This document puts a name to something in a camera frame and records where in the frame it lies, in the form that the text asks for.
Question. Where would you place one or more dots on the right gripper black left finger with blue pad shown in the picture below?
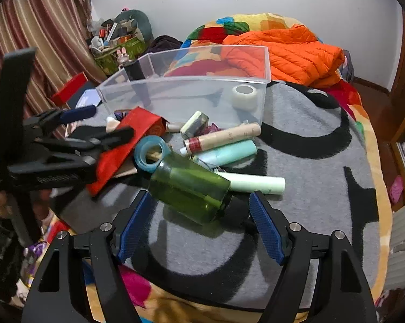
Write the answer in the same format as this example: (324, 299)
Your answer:
(58, 292)

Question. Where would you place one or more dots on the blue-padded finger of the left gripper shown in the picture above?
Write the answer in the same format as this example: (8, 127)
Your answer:
(52, 119)

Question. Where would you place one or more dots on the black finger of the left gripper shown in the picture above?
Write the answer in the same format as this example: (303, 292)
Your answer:
(98, 144)

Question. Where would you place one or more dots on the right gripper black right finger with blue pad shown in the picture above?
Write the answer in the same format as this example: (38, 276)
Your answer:
(341, 292)

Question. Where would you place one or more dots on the teal tape roll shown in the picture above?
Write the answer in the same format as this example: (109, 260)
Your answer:
(149, 153)

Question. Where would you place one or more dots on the red paper packet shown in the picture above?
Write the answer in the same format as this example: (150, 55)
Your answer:
(143, 123)

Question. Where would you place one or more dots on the green glass bottle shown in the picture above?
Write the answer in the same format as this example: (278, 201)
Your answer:
(193, 191)

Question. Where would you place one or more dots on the olive white small box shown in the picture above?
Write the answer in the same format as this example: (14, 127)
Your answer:
(194, 125)

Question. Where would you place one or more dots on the pale green cylinder tube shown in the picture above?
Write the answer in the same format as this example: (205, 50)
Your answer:
(251, 183)

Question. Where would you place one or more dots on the mint green tube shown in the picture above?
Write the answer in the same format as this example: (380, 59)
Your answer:
(227, 154)

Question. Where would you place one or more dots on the beige tube red band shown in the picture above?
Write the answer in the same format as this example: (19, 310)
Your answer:
(220, 138)

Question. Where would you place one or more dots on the red box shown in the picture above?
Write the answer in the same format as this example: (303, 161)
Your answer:
(61, 97)

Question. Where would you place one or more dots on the white plastic drawer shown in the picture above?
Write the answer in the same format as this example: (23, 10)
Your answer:
(395, 277)

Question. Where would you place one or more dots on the colourful patchwork quilt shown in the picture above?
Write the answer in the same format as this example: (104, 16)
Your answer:
(154, 304)

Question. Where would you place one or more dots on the bunny figurine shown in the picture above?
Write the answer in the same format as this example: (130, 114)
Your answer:
(122, 57)

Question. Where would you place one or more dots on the black cylinder speaker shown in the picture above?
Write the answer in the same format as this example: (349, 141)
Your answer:
(135, 73)

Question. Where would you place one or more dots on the striped red curtain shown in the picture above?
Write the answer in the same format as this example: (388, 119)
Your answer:
(58, 30)

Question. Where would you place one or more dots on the green cluttered basket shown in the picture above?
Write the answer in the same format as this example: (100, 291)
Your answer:
(130, 29)

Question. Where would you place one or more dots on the pink slipper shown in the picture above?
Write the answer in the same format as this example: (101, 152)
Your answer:
(396, 189)

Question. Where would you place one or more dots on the dark purple cloth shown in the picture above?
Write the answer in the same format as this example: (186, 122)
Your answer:
(163, 43)

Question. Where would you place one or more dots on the clear plastic storage bin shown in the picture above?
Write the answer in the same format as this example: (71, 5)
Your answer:
(183, 81)

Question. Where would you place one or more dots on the grey black blanket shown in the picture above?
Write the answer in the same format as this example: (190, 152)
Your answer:
(313, 143)

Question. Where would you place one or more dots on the white tape roll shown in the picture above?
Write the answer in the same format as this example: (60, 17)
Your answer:
(244, 97)

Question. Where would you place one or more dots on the orange puffer jacket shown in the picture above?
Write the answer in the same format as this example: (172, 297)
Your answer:
(295, 55)

